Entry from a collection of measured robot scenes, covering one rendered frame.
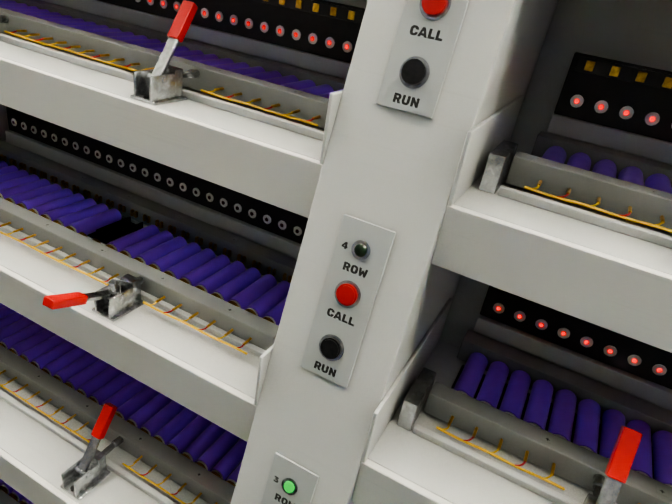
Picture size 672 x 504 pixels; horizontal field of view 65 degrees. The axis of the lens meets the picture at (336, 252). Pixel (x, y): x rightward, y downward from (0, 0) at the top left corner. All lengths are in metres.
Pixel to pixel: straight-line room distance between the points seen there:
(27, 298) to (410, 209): 0.40
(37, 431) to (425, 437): 0.45
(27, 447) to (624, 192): 0.63
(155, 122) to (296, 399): 0.25
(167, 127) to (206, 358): 0.20
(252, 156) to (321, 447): 0.23
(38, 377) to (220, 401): 0.33
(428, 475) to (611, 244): 0.21
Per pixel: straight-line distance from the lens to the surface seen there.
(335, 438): 0.43
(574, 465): 0.47
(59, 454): 0.69
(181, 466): 0.63
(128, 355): 0.53
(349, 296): 0.38
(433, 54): 0.37
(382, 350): 0.39
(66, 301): 0.50
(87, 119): 0.54
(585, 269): 0.36
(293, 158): 0.40
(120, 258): 0.59
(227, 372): 0.48
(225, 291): 0.54
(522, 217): 0.37
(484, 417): 0.46
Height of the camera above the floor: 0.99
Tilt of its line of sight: 14 degrees down
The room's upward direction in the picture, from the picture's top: 16 degrees clockwise
